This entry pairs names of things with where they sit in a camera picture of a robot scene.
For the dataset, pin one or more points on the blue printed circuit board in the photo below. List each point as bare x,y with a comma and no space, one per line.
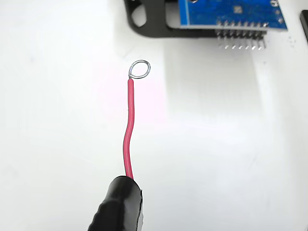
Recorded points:
211,12

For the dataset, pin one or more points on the small black plastic block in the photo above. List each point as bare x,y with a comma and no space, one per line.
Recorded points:
304,26

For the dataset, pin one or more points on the black 3D-printed bracket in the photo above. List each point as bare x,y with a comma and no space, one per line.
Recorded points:
154,29

